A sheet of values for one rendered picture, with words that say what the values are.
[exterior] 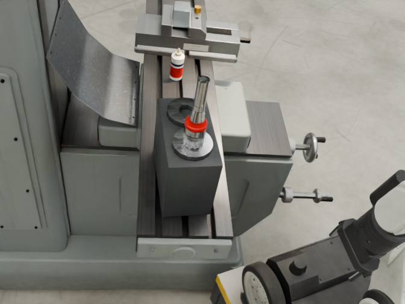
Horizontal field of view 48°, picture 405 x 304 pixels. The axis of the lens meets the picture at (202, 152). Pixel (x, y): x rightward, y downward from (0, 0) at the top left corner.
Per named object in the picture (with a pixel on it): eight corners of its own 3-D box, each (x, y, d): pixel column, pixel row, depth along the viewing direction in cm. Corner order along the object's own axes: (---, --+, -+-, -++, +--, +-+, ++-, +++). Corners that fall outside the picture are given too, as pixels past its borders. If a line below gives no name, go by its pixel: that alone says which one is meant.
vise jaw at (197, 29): (205, 19, 156) (206, 8, 153) (205, 40, 148) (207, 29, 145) (187, 17, 156) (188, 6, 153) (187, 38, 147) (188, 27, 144)
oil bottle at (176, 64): (181, 73, 146) (185, 44, 138) (182, 81, 143) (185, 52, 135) (169, 72, 145) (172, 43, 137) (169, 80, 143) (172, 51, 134)
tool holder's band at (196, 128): (211, 127, 95) (211, 123, 94) (193, 136, 92) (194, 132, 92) (197, 114, 97) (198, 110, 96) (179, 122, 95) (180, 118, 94)
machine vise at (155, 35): (234, 38, 163) (240, 11, 155) (237, 63, 153) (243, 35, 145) (137, 27, 160) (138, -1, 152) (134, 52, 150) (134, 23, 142)
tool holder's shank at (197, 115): (207, 123, 94) (215, 81, 86) (194, 128, 92) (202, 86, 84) (197, 114, 95) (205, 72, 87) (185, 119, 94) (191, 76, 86)
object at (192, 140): (207, 144, 99) (211, 127, 95) (190, 152, 96) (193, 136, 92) (194, 131, 101) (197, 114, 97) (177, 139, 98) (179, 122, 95)
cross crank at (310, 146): (312, 146, 183) (322, 126, 174) (319, 169, 175) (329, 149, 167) (274, 145, 181) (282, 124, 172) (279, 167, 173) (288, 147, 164)
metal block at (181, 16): (188, 18, 152) (190, 2, 148) (188, 28, 148) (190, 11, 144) (172, 16, 152) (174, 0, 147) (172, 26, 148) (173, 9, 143)
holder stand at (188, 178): (196, 148, 125) (207, 93, 110) (211, 215, 111) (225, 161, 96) (152, 149, 122) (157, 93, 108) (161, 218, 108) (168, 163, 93)
